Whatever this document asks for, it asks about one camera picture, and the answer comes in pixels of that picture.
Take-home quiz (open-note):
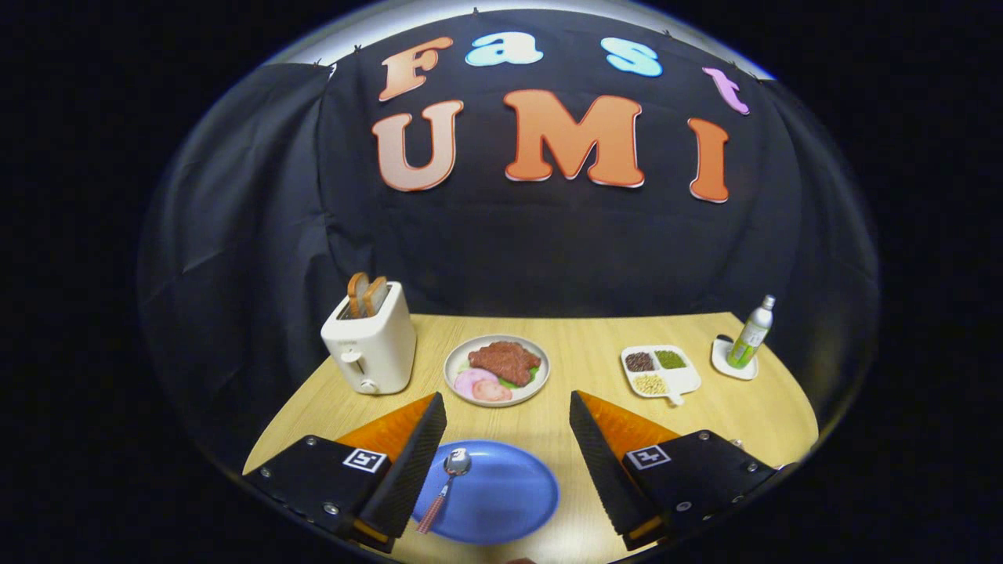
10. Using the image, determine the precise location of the grey round food plate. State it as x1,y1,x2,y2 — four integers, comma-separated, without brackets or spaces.
444,334,551,408

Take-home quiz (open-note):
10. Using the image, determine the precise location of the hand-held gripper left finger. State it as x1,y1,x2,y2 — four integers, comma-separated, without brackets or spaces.
243,392,448,554

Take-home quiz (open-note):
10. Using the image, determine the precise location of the silver green drink bottle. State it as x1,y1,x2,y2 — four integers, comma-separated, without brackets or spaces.
726,295,777,370

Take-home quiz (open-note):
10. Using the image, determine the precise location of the blue round plate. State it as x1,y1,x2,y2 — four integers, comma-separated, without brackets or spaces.
411,439,560,546

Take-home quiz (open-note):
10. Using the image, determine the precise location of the brown meat steak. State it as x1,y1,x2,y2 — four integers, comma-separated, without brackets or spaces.
469,341,541,386

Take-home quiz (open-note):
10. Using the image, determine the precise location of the cream white toaster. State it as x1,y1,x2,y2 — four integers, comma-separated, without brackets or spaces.
320,282,418,396

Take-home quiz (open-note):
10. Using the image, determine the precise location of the spoon with checkered handle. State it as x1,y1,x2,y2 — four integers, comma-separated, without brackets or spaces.
416,448,473,536

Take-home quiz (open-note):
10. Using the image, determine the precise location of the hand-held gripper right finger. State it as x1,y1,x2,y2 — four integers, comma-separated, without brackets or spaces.
569,390,784,551

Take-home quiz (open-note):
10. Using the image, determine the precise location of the white divided snack tray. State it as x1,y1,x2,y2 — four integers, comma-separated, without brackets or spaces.
621,345,702,407

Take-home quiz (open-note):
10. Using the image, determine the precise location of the white square saucer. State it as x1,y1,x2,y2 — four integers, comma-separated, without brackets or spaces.
712,335,759,381

